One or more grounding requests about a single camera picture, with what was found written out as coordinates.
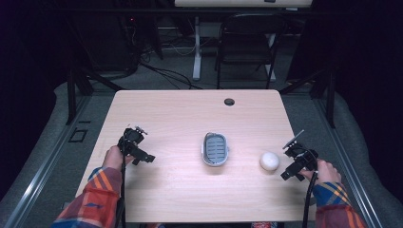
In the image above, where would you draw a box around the black floor cable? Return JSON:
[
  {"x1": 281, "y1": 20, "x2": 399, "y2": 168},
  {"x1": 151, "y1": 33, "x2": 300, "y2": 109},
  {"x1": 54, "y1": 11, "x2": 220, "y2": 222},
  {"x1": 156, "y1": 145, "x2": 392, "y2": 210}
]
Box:
[{"x1": 139, "y1": 61, "x2": 203, "y2": 90}]

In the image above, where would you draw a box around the light wooden desk top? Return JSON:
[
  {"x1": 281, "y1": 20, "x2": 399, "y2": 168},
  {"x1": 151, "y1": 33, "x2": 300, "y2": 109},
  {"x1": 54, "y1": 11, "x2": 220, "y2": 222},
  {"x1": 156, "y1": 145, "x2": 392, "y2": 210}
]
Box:
[{"x1": 174, "y1": 0, "x2": 314, "y2": 9}]

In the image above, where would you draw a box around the black folding chair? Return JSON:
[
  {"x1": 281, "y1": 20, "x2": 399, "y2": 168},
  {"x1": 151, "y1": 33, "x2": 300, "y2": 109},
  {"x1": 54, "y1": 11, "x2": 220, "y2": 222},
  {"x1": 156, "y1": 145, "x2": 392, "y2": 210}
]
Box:
[{"x1": 215, "y1": 12, "x2": 288, "y2": 90}]

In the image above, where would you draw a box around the dark computer tower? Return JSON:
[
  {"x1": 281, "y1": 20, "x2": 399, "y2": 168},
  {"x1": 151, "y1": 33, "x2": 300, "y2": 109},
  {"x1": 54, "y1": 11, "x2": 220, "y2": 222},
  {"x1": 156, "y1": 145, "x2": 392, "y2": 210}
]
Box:
[{"x1": 74, "y1": 15, "x2": 141, "y2": 72}]

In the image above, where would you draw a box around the person's left hand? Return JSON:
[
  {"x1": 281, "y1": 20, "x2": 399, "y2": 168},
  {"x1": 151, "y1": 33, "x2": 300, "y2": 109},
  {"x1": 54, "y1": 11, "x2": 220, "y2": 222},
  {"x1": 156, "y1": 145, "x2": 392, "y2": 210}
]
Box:
[{"x1": 102, "y1": 144, "x2": 135, "y2": 173}]

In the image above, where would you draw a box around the person's right hand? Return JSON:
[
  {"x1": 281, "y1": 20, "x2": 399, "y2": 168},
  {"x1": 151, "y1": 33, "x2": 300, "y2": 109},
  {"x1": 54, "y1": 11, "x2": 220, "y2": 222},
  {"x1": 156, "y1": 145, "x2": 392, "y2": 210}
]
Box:
[{"x1": 299, "y1": 158, "x2": 343, "y2": 186}]

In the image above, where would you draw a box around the black metal stand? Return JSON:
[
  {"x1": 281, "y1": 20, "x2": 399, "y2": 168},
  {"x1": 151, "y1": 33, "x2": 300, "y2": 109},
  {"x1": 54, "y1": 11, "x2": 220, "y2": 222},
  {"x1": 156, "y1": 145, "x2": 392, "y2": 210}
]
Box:
[
  {"x1": 278, "y1": 66, "x2": 337, "y2": 129},
  {"x1": 65, "y1": 67, "x2": 125, "y2": 125}
]

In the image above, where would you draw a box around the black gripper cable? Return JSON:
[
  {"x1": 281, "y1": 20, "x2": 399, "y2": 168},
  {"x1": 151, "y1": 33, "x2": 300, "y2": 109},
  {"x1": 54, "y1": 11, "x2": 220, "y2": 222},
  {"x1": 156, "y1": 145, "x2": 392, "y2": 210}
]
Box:
[
  {"x1": 301, "y1": 170, "x2": 319, "y2": 228},
  {"x1": 114, "y1": 148, "x2": 128, "y2": 228}
]

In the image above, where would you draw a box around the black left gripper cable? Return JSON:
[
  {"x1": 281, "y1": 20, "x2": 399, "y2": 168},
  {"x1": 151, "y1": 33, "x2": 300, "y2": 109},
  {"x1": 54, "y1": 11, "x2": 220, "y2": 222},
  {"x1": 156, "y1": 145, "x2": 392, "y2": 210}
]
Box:
[{"x1": 114, "y1": 148, "x2": 128, "y2": 228}]

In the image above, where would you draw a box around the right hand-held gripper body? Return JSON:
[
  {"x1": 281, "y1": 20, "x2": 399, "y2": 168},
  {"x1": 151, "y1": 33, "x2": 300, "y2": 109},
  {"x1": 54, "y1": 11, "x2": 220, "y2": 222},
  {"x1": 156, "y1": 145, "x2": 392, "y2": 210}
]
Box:
[{"x1": 282, "y1": 128, "x2": 319, "y2": 174}]

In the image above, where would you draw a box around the white round soap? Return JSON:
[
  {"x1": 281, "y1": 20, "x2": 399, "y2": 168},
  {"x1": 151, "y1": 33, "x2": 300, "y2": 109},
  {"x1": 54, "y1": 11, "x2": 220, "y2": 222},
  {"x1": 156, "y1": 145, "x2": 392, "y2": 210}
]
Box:
[{"x1": 259, "y1": 151, "x2": 281, "y2": 172}]

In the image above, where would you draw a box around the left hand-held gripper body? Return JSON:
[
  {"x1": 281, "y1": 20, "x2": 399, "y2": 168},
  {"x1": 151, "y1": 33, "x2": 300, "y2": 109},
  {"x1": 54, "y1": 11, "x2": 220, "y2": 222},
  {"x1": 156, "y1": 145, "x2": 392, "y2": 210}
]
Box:
[{"x1": 117, "y1": 125, "x2": 149, "y2": 157}]

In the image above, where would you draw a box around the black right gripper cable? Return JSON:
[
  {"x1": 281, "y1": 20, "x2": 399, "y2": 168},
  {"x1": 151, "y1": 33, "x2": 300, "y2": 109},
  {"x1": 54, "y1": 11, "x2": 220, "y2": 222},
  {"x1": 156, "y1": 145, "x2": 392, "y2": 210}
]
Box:
[{"x1": 301, "y1": 170, "x2": 319, "y2": 228}]

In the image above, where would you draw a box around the white desk leg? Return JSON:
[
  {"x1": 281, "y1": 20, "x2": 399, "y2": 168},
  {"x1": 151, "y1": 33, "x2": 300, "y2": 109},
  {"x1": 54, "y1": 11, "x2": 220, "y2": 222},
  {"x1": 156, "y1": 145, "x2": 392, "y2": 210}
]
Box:
[{"x1": 191, "y1": 16, "x2": 203, "y2": 82}]

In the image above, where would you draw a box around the grey soap dish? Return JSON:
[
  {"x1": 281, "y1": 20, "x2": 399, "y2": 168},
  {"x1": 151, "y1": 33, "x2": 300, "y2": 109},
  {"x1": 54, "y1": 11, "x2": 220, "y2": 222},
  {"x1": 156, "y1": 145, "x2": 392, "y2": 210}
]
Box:
[{"x1": 201, "y1": 131, "x2": 230, "y2": 168}]

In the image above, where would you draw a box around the grey metal floor rail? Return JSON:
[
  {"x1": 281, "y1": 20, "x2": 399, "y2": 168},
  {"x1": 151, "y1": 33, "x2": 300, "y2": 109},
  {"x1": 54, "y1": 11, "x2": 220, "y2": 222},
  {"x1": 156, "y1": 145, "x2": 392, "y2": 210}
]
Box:
[
  {"x1": 312, "y1": 98, "x2": 386, "y2": 228},
  {"x1": 3, "y1": 94, "x2": 93, "y2": 228}
]

